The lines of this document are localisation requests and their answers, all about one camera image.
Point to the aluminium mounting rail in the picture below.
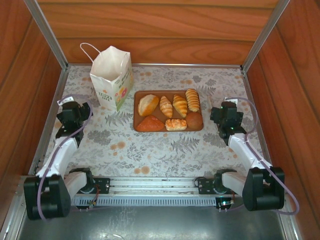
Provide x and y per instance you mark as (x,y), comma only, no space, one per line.
(155,183)

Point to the red triangular fake bread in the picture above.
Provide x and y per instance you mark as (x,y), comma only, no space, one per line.
(150,124)

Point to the small connector board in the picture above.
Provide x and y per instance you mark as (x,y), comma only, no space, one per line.
(92,204)

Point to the striped golden fake croissant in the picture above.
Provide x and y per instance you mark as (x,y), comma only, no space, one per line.
(166,107)
(180,105)

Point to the round brown fake bun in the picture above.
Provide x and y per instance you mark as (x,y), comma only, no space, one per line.
(195,120)

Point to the pale oval fake bun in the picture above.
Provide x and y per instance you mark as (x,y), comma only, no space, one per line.
(147,105)

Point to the aluminium side rail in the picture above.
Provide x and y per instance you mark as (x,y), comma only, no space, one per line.
(60,87)
(260,131)

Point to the aluminium frame post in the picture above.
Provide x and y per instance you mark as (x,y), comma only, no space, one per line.
(265,32)
(47,32)

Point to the ribbed long fake bread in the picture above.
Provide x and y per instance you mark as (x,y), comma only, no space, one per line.
(192,100)

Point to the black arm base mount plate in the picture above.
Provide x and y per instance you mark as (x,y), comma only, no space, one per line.
(102,185)
(205,186)

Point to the floral patterned tablecloth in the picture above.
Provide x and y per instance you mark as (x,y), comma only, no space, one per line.
(162,155)

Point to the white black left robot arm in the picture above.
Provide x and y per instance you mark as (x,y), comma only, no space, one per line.
(60,155)

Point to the brown rectangular tray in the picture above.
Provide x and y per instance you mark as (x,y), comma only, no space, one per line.
(162,92)

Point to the white printed paper bag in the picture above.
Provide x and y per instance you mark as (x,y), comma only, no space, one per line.
(105,92)

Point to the orange streaked fake pastry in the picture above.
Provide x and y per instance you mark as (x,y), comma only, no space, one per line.
(176,124)

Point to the aluminium frame bar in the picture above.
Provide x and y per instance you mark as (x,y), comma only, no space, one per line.
(175,65)

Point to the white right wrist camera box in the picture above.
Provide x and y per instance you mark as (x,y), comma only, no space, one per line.
(230,100)

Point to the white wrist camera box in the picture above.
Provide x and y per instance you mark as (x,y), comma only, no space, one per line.
(230,100)
(65,100)

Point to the shiny metal sheet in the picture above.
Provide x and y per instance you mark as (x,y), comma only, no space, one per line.
(150,225)

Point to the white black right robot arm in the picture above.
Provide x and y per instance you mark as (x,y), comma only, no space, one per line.
(245,150)

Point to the circuit board with green light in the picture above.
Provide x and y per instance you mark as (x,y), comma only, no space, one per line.
(225,204)

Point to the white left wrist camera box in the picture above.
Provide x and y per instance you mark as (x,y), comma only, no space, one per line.
(65,100)

